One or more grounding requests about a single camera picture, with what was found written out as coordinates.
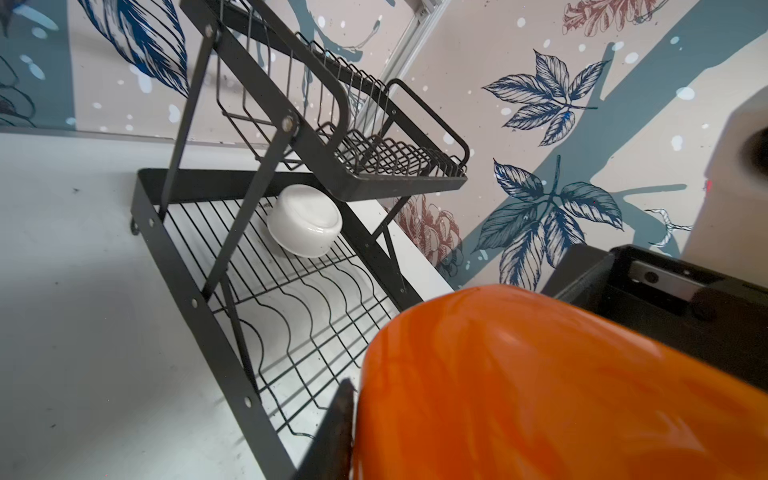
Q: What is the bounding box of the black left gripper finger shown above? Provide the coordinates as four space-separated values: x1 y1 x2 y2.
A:
293 379 355 480

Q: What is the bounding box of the orange plastic bowl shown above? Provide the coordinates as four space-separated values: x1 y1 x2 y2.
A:
352 285 767 479

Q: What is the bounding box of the white plastic bowl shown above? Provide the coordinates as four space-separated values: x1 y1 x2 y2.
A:
266 184 343 258

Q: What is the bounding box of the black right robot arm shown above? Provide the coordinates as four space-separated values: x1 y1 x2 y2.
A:
543 89 767 390

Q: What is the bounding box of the black wire dish rack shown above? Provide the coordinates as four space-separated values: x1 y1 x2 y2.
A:
130 1 470 479

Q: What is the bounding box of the aluminium frame corner post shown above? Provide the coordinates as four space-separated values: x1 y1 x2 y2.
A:
353 0 451 133

